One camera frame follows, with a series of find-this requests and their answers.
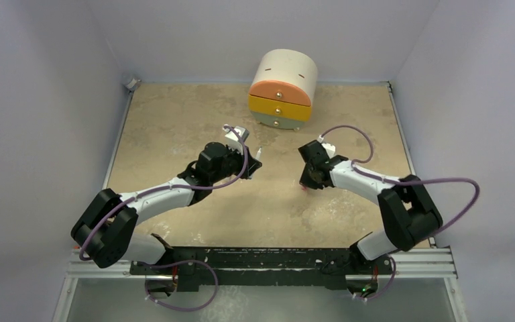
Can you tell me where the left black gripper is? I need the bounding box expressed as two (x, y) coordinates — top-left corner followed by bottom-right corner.
(210, 143), (260, 184)

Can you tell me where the white pen blue tip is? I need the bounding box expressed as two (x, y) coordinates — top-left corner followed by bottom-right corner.
(255, 146), (262, 160)

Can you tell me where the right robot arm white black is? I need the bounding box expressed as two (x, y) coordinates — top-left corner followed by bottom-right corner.
(298, 140), (443, 273)

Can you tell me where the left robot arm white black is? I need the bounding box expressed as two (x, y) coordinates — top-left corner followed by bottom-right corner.
(70, 142), (262, 274)

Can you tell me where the small three-drawer cabinet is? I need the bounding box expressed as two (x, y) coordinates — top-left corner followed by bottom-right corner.
(247, 49), (318, 131)

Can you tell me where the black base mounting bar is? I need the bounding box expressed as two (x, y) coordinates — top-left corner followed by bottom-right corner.
(130, 246), (393, 292)

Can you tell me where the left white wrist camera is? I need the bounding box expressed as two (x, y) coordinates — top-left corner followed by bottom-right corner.
(223, 124), (249, 153)

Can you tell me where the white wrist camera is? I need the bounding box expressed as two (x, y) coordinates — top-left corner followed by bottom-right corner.
(223, 124), (249, 153)
(317, 136), (336, 158)

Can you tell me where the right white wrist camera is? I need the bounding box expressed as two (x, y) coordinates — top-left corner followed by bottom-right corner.
(317, 136), (336, 158)

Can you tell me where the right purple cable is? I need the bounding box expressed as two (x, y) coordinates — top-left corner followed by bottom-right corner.
(319, 125), (481, 303)

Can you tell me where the purple cable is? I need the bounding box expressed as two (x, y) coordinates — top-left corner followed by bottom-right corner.
(319, 125), (481, 303)
(78, 125), (249, 313)

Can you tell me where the grey corner bracket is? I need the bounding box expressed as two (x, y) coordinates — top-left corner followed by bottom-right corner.
(123, 76), (141, 92)

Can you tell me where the aluminium frame rail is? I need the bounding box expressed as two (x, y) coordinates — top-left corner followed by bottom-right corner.
(54, 83), (465, 321)

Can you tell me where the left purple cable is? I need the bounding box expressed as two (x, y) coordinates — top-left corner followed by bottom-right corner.
(78, 125), (249, 313)

